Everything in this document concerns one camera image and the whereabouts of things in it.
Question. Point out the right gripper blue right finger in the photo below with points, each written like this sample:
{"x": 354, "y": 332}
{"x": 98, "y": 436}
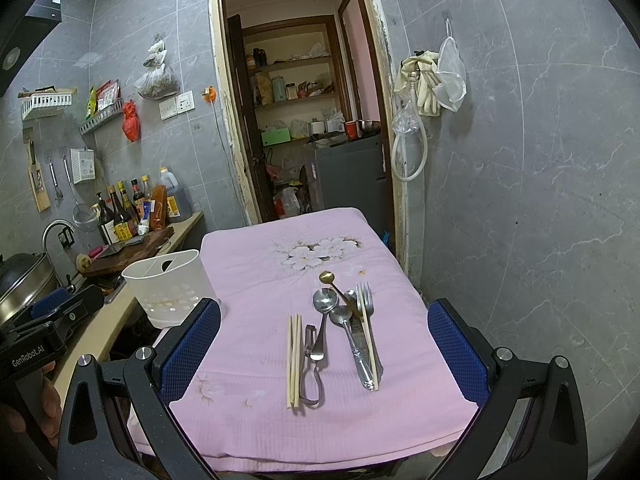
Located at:
{"x": 551, "y": 442}

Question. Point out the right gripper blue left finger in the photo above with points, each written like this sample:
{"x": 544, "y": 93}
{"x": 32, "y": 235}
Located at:
{"x": 95, "y": 442}

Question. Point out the wooden chopstick pair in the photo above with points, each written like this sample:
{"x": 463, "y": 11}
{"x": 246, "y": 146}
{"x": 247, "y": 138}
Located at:
{"x": 289, "y": 362}
{"x": 297, "y": 352}

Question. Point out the silver fork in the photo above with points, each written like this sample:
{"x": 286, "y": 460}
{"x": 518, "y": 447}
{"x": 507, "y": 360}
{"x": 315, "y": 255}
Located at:
{"x": 377, "y": 359}

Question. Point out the silver peeler tool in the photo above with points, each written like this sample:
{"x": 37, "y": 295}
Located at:
{"x": 310, "y": 384}

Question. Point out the silver spoon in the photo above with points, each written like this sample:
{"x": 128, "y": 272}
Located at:
{"x": 325, "y": 300}
{"x": 340, "y": 316}

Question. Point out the gold small spoon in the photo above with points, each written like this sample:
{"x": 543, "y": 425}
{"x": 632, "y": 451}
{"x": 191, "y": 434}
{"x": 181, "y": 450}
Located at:
{"x": 328, "y": 278}

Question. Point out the left hand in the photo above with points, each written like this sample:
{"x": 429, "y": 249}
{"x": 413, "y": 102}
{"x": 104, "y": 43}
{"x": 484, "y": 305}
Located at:
{"x": 52, "y": 409}

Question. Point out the steel pot with lid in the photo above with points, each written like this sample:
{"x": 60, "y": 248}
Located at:
{"x": 25, "y": 279}

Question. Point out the chrome sink faucet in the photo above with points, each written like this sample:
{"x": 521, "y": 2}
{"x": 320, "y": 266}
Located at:
{"x": 57, "y": 243}

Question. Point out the wooden cutting board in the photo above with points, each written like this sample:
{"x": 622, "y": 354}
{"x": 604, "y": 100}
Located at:
{"x": 147, "y": 247}

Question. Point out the pink floral table cloth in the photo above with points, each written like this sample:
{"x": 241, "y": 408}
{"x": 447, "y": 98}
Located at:
{"x": 278, "y": 389}

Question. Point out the dark soy sauce bottle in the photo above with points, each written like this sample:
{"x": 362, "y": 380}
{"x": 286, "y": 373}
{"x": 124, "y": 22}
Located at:
{"x": 107, "y": 222}

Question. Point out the white plastic utensil holder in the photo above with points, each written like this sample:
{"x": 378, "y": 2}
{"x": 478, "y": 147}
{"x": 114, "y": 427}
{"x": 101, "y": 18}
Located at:
{"x": 168, "y": 287}

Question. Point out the large oil jug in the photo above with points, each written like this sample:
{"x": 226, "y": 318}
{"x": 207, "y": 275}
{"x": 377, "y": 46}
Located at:
{"x": 178, "y": 205}

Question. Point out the red plastic bag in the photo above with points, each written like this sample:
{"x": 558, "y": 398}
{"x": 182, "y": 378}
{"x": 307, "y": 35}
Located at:
{"x": 131, "y": 124}

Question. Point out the hanging clear food bag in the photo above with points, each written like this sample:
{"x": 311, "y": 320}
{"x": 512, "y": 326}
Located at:
{"x": 158, "y": 80}

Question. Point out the grey small refrigerator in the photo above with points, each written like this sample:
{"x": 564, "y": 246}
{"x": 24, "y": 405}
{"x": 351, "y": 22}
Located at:
{"x": 350, "y": 175}

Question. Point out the black range hood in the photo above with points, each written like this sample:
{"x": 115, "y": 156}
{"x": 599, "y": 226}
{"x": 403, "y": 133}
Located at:
{"x": 41, "y": 18}

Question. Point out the hanging white mesh bag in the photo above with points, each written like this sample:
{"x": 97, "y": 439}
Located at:
{"x": 451, "y": 71}

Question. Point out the wooden storage shelf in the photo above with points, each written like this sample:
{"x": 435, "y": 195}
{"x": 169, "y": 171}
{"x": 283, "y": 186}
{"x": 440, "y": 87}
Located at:
{"x": 298, "y": 80}

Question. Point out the hanging cream rubber gloves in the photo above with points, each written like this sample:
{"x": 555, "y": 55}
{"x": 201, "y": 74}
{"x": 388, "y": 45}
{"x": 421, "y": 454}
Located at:
{"x": 417, "y": 77}

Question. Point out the hanging wire strainer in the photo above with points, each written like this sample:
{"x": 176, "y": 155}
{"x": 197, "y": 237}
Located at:
{"x": 83, "y": 216}

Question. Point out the white wall basket rack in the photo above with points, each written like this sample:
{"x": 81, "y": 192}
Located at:
{"x": 46, "y": 102}

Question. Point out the metal wall spice shelf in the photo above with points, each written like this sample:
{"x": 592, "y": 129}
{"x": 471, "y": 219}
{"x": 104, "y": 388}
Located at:
{"x": 101, "y": 117}

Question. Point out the white wall socket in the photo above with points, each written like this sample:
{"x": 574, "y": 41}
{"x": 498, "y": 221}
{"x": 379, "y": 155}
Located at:
{"x": 176, "y": 105}

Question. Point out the orange wall hook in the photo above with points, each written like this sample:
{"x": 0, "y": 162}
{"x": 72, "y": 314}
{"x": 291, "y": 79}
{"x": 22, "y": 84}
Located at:
{"x": 209, "y": 94}

